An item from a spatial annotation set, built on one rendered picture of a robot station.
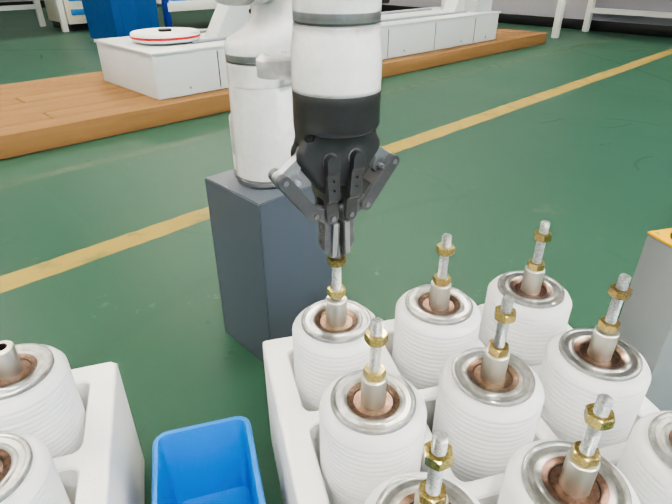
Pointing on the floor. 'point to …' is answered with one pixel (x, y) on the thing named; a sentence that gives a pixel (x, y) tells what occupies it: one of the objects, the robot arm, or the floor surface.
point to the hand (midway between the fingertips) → (336, 235)
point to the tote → (119, 17)
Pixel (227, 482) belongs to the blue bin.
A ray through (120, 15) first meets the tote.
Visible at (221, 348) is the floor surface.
